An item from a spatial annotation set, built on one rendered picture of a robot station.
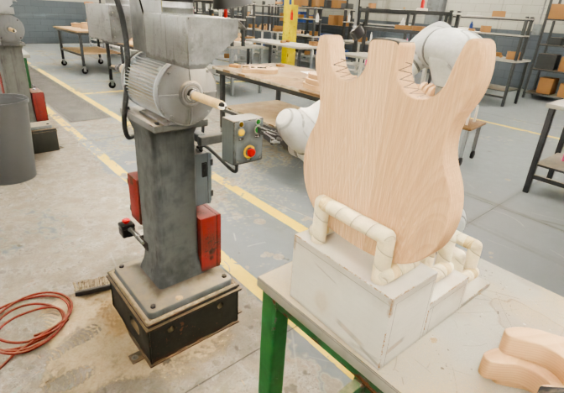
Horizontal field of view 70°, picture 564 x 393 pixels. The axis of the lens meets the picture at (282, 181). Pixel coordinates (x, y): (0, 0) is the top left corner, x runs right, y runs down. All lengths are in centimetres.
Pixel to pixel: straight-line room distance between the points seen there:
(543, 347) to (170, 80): 131
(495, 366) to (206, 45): 106
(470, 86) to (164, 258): 162
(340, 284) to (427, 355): 23
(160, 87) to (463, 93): 113
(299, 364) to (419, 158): 157
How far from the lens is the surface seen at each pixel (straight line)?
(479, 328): 105
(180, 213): 192
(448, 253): 98
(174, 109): 157
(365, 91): 75
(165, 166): 179
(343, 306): 86
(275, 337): 114
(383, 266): 77
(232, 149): 174
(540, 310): 119
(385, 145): 73
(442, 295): 95
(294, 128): 135
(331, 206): 81
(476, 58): 64
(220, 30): 129
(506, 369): 91
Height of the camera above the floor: 156
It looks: 23 degrees down
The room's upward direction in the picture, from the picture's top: 3 degrees clockwise
